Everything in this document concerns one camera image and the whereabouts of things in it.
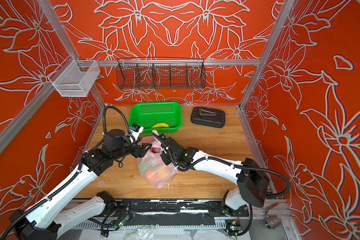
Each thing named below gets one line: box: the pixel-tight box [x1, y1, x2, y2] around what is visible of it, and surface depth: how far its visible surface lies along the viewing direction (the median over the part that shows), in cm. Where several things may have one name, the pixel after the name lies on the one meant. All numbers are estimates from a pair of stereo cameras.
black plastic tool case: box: [190, 106, 226, 128], surface depth 106 cm
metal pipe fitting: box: [262, 211, 282, 230], surface depth 69 cm
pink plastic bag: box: [137, 130, 178, 189], surface depth 80 cm
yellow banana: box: [150, 123, 170, 129], surface depth 106 cm
